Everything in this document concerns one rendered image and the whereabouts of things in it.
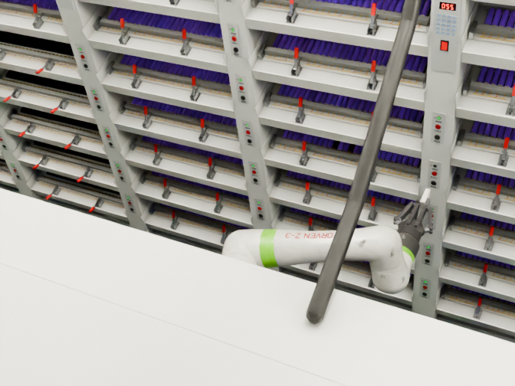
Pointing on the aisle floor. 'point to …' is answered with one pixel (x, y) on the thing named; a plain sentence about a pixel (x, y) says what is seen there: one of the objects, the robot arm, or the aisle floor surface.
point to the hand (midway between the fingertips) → (424, 198)
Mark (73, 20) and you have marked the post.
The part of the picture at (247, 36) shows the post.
